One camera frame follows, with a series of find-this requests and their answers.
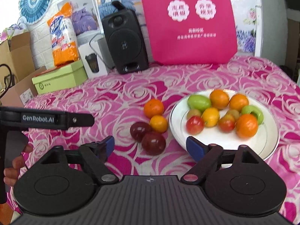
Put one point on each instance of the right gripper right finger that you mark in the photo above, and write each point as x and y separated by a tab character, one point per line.
208	158

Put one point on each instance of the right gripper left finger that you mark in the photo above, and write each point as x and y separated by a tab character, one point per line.
92	158

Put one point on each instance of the red yellow cherry tomato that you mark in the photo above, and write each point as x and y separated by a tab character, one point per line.
227	123

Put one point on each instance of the small yellow orange fruit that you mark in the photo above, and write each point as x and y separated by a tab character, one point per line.
210	117

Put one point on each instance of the tan longan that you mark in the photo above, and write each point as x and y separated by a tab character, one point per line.
234	113
193	112

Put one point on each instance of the mandarin orange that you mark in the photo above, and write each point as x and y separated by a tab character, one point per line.
153	107
246	126

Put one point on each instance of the dark red plum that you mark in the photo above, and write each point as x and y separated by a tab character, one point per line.
139	129
153	143

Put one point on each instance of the large green fruit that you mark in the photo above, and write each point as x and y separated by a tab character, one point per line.
199	102

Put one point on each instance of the large orange front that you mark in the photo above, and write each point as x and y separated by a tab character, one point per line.
219	99

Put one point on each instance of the left hand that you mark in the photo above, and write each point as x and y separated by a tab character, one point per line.
11	174

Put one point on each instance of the white porcelain plate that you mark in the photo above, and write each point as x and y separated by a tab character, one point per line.
264	143

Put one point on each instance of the small yellow kumquat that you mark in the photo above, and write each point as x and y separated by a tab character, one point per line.
159	124

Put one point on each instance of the green cardboard box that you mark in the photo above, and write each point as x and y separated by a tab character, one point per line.
59	78

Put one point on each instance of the pink rose tablecloth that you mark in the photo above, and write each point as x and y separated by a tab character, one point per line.
117	101

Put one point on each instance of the brown cardboard box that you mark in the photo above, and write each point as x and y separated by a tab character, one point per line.
16	53

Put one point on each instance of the white coffee cup box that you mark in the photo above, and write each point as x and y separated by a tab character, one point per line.
90	54

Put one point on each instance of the orange paper cup package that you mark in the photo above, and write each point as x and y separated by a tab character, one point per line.
63	37

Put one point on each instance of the black speaker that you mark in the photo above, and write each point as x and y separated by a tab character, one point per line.
125	40

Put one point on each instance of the pink tote bag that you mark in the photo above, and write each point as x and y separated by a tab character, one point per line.
191	31

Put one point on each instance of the bedding poster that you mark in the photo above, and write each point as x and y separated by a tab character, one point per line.
87	15

